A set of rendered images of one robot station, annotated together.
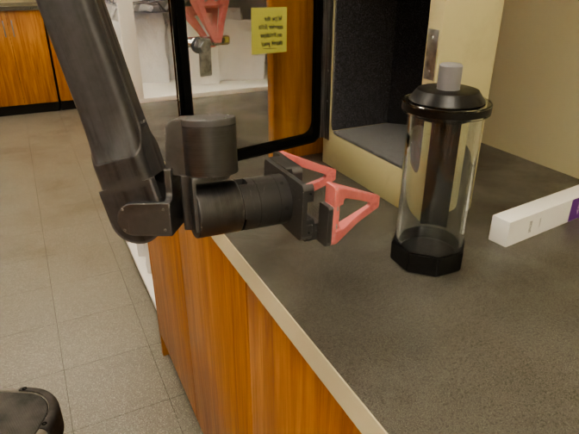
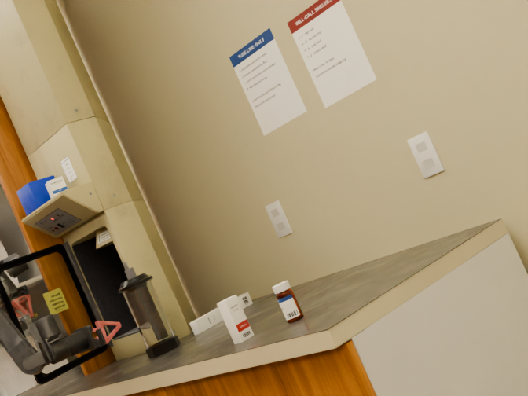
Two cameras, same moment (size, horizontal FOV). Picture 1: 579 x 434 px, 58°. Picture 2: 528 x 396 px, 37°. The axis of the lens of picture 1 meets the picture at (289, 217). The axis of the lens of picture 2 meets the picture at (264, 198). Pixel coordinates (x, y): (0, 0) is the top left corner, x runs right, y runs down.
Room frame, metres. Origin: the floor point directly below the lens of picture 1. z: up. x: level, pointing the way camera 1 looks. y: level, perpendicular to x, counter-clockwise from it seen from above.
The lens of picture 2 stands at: (-1.72, 0.03, 1.18)
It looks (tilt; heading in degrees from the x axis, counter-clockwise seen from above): 1 degrees up; 344
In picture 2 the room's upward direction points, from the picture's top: 24 degrees counter-clockwise
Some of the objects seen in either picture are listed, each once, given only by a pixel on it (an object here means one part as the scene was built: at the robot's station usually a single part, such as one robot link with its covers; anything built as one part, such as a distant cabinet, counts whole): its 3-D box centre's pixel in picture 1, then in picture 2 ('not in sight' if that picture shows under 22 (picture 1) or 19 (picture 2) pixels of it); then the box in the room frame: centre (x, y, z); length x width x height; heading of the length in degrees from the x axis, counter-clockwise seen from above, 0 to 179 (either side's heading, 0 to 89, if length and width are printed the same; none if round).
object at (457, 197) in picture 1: (436, 180); (148, 314); (0.65, -0.19, 1.06); 0.11 x 0.11 x 0.21
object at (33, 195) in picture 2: not in sight; (40, 196); (0.95, -0.05, 1.56); 0.10 x 0.10 x 0.09; 26
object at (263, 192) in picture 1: (266, 200); (77, 342); (0.54, 0.03, 1.08); 0.10 x 0.07 x 0.07; 26
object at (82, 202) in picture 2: not in sight; (61, 215); (0.89, -0.09, 1.46); 0.32 x 0.11 x 0.10; 26
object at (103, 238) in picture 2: not in sight; (117, 231); (0.94, -0.24, 1.34); 0.18 x 0.18 x 0.05
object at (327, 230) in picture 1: (337, 202); (104, 331); (0.54, -0.05, 1.08); 0.09 x 0.07 x 0.07; 116
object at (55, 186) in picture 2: not in sight; (56, 188); (0.85, -0.11, 1.54); 0.05 x 0.05 x 0.06; 11
